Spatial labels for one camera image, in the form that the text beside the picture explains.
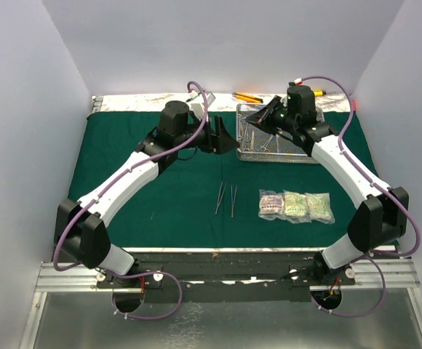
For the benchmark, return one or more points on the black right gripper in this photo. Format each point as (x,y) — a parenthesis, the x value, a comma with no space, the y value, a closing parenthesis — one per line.
(264,115)

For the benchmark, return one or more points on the aluminium front rail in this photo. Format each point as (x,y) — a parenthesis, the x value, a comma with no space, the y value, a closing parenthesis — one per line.
(394,274)

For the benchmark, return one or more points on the green gauze packet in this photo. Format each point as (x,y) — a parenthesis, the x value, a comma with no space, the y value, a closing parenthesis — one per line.
(319,207)
(296,208)

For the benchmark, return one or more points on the steel scissors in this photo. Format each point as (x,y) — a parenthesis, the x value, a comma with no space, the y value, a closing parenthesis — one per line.
(252,142)

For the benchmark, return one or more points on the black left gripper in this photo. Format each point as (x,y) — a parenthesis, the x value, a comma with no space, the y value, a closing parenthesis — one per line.
(214,133)

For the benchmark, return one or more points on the pink packet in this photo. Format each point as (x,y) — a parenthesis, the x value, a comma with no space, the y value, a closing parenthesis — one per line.
(270,205)

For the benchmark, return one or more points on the metal mesh instrument tray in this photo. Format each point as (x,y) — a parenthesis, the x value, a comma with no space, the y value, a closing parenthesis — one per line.
(289,153)

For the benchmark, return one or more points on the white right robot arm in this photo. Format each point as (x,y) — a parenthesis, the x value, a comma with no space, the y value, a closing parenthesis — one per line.
(380,209)

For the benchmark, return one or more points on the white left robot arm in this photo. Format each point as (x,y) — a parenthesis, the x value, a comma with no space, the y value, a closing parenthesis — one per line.
(81,225)

